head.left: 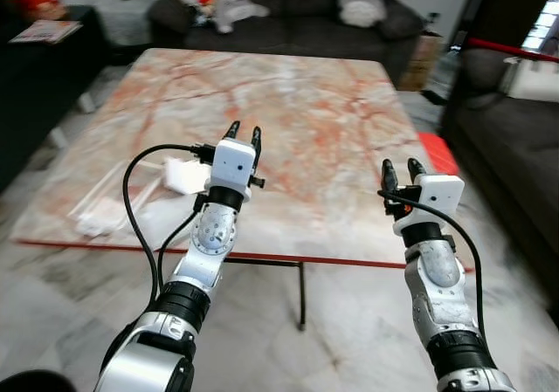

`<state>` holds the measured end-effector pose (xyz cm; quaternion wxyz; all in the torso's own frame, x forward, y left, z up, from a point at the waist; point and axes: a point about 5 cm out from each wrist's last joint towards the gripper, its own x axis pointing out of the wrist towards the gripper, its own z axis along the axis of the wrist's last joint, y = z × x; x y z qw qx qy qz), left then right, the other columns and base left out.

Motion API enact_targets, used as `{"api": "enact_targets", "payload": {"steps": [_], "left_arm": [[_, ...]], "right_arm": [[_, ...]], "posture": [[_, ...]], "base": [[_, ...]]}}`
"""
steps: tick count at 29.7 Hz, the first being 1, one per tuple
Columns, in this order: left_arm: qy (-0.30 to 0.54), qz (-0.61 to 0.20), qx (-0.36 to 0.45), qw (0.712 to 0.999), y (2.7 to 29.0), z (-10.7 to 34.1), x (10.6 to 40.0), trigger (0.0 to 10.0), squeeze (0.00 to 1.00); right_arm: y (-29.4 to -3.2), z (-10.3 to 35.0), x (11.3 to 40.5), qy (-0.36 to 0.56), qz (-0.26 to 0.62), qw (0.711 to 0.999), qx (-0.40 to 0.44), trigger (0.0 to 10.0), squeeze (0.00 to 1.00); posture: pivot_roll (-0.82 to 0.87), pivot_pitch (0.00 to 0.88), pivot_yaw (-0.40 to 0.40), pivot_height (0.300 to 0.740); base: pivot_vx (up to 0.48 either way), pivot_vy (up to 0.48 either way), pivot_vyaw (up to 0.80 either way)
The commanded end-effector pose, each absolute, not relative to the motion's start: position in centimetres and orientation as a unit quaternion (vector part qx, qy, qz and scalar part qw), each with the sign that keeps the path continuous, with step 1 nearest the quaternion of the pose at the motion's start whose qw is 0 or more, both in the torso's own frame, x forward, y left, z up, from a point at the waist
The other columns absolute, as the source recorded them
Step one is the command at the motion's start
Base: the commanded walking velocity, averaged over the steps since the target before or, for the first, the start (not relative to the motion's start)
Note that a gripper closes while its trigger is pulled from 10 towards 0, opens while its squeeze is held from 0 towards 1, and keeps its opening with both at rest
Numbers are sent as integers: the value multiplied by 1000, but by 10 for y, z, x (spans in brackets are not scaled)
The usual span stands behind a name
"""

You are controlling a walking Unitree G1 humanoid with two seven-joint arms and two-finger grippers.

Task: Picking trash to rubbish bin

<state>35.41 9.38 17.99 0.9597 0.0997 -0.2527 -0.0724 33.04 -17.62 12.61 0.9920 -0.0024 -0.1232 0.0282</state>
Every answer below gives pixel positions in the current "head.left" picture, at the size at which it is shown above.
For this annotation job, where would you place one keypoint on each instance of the red plastic stool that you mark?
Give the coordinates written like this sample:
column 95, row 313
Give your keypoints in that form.
column 439, row 154

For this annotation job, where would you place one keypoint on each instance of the dark grey fabric sofa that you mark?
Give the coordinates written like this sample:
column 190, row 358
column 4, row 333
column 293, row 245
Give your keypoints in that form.
column 297, row 38

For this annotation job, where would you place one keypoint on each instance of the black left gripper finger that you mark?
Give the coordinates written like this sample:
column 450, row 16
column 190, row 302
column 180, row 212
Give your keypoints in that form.
column 256, row 143
column 232, row 131

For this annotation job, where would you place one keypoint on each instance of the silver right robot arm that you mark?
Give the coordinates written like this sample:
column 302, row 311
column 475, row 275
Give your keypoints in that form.
column 441, row 296

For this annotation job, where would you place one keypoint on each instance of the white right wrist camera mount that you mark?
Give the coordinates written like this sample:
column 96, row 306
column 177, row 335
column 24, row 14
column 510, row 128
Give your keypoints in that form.
column 439, row 196

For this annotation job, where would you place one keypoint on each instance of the marble pattern folding table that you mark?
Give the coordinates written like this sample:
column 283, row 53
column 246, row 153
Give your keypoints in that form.
column 306, row 104

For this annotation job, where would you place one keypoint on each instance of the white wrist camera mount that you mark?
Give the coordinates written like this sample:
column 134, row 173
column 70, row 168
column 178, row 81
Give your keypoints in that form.
column 231, row 165
column 439, row 196

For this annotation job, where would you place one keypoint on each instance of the grey lying Totoro plush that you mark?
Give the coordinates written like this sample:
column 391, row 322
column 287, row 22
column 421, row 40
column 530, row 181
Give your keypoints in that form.
column 236, row 6

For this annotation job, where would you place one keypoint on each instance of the colourful magazine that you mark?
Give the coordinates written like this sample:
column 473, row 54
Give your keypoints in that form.
column 45, row 31

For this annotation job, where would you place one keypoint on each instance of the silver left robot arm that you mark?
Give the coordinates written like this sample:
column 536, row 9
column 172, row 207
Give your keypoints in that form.
column 205, row 244

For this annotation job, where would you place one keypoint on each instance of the red bar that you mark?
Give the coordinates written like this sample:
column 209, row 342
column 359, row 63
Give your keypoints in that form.
column 511, row 50

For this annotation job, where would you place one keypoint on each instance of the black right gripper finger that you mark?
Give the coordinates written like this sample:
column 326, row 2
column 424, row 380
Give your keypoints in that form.
column 390, row 176
column 415, row 168

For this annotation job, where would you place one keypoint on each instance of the dark grey side sofa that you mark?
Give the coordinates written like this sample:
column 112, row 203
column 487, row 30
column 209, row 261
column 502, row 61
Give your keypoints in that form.
column 507, row 165

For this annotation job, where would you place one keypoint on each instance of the white folded napkin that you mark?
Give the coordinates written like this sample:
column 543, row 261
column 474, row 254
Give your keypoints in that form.
column 185, row 176

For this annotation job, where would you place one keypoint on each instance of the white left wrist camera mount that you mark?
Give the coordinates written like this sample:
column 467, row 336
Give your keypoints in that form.
column 231, row 165

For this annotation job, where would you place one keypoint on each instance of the white flat tissue packet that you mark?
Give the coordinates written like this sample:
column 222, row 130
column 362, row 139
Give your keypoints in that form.
column 100, row 220

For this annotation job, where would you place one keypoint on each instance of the grey upright Totoro plush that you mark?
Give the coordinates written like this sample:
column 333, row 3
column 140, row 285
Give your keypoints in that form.
column 362, row 6

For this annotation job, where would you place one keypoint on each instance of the brown cardboard box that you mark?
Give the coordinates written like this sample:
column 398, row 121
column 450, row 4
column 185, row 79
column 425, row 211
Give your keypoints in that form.
column 424, row 60

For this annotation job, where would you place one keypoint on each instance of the black low TV cabinet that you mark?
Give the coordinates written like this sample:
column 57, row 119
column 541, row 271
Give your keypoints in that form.
column 44, row 95

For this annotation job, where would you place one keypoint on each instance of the window with grille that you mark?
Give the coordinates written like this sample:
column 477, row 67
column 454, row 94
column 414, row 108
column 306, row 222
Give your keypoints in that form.
column 543, row 25

